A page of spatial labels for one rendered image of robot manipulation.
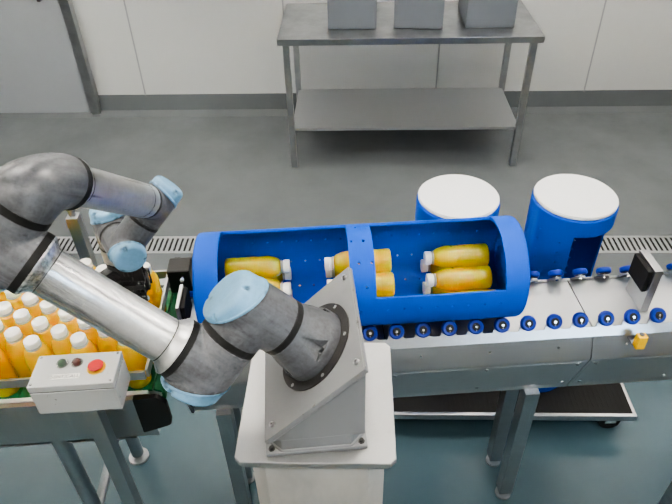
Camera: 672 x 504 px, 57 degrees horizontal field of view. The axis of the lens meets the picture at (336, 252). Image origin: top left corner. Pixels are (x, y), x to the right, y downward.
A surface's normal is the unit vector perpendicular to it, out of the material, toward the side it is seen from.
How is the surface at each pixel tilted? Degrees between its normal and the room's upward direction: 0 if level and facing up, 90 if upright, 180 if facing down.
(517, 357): 70
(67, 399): 90
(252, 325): 75
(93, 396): 90
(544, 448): 0
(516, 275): 59
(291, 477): 90
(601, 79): 90
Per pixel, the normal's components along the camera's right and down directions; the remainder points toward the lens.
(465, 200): -0.02, -0.78
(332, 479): -0.03, 0.62
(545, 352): 0.05, 0.33
